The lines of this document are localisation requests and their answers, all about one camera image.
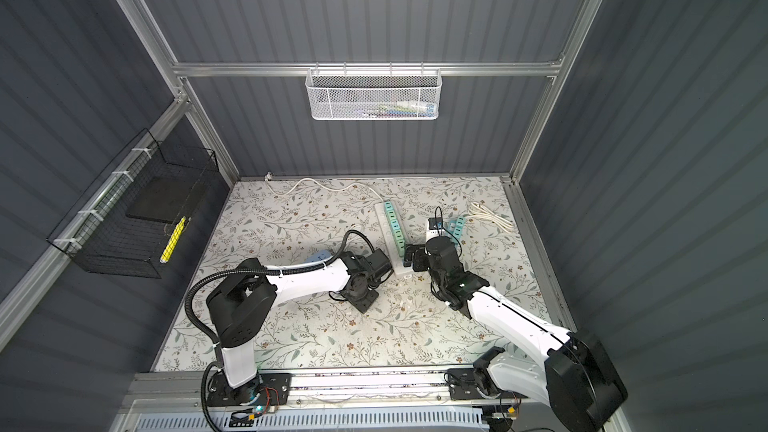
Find blue square socket cube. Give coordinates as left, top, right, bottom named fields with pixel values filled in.
left=307, top=250, right=334, bottom=263

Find yellow marker pen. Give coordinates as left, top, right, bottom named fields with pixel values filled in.
left=159, top=217, right=188, bottom=264

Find floral table mat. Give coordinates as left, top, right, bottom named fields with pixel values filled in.
left=152, top=176, right=550, bottom=372

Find white multicolour power strip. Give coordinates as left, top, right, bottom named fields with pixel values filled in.
left=374, top=201, right=412, bottom=278

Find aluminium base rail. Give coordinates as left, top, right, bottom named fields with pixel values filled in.
left=118, top=355, right=566, bottom=419

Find white bundled cable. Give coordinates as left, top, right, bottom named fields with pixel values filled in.
left=464, top=201, right=517, bottom=234

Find pens in white basket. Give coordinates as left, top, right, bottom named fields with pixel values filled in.
left=354, top=101, right=438, bottom=119

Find black wire basket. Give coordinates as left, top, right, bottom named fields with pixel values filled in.
left=47, top=129, right=219, bottom=279

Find teal usb power strip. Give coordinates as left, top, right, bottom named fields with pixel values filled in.
left=446, top=216, right=467, bottom=243

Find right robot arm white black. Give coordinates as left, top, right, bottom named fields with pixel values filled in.
left=404, top=236, right=628, bottom=431

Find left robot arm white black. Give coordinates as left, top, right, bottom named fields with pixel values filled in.
left=206, top=249, right=393, bottom=389

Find black pad in basket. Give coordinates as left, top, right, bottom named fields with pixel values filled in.
left=126, top=177, right=193, bottom=224

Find white power strip cord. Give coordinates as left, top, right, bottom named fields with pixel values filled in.
left=263, top=172, right=385, bottom=202

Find white wire mesh basket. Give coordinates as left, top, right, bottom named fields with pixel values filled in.
left=305, top=71, right=443, bottom=121

